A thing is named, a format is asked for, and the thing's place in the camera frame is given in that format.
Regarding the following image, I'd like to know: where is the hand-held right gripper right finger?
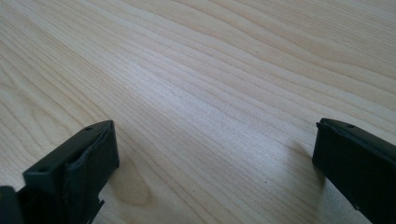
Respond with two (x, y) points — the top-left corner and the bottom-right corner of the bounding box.
(312, 118), (396, 224)

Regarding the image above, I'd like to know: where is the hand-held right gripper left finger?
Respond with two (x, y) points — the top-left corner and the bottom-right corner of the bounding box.
(17, 119), (120, 224)

